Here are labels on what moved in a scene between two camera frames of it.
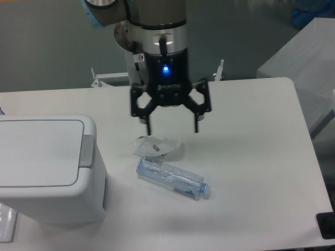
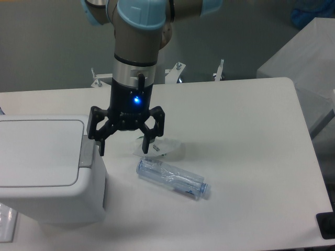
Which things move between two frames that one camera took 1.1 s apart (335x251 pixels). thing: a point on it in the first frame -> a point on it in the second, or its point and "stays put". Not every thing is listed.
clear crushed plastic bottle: x=181 y=181 stays put
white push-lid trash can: x=51 y=169 stays put
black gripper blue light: x=167 y=78 -> x=129 y=107
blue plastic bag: x=306 y=11 stays put
